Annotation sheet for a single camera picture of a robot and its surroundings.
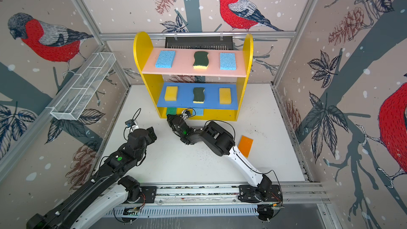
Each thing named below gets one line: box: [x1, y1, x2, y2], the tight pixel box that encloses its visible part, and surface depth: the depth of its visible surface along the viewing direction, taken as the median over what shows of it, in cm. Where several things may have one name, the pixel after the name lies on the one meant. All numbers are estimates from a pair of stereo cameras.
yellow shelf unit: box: [133, 31, 254, 121], surface depth 80 cm
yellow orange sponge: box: [219, 87, 232, 105], surface depth 96 cm
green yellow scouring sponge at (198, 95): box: [192, 87, 206, 104], surface depth 96 cm
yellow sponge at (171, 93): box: [164, 85, 179, 102], surface depth 96 cm
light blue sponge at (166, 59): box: [154, 50, 176, 69], surface depth 76 cm
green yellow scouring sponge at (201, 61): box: [192, 50, 210, 70], surface depth 74 cm
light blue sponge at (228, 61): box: [219, 53, 237, 71], surface depth 75 cm
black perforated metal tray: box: [164, 36, 234, 51], surface depth 95 cm
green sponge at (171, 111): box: [166, 107, 178, 116], surface depth 105 cm
